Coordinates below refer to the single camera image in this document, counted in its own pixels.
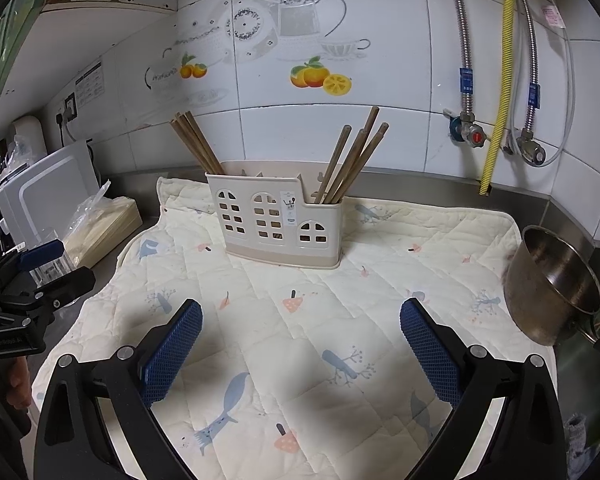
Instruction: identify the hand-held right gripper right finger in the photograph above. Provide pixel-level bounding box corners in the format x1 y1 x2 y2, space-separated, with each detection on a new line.
399 297 567 480

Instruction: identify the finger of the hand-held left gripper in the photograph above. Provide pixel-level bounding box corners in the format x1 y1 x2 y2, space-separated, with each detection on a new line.
0 239 65 273
27 266 97 312

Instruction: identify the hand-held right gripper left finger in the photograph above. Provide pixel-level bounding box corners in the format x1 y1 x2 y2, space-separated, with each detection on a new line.
32 297 204 480

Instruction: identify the beige plastic utensil holder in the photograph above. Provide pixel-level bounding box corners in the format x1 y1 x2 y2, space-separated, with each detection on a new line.
205 160 345 270

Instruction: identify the person's left hand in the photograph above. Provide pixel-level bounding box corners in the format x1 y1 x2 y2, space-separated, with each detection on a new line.
2 357 33 411

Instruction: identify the clear glass cup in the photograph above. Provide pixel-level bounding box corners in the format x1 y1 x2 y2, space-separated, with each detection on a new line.
29 247 77 291

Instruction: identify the clear bag of beige sheets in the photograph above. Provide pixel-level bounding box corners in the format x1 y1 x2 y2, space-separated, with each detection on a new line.
60 180 143 267

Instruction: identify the cream quilted printed mat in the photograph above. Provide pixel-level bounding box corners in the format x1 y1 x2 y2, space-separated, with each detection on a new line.
30 176 561 480

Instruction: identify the crumpled clear plastic bag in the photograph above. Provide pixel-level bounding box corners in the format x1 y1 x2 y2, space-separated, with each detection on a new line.
0 132 36 181

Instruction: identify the white rounded appliance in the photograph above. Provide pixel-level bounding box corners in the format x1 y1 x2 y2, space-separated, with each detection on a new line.
11 116 47 161

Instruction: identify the stainless steel pot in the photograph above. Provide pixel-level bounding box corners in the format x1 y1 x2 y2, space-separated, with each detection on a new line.
502 225 600 347

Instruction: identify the grey cloth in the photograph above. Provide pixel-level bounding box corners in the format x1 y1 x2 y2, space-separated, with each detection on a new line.
562 412 588 456

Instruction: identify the metal angle valve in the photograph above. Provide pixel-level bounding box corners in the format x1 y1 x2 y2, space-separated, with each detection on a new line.
502 127 548 167

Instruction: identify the pink tag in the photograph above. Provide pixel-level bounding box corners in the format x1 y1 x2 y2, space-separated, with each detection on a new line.
540 4 570 28

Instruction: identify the black plug cable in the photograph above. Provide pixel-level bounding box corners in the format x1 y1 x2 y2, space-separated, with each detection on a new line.
56 114 82 145

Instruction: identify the white wall socket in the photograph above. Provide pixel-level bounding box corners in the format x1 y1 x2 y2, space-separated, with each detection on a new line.
55 92 78 123

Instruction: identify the white printed wall sticker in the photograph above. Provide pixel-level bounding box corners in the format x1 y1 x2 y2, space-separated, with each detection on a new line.
75 61 104 108

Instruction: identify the green window frame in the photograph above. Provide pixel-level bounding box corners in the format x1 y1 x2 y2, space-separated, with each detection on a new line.
0 0 56 136

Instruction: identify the metal valve with red handle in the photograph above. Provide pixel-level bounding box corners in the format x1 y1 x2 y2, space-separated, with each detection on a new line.
442 109 488 148

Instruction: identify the yellow gas hose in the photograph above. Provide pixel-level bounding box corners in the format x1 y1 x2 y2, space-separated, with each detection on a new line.
480 0 516 196

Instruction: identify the right braided metal hose with valve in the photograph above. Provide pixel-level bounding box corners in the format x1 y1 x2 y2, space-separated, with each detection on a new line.
510 25 576 161

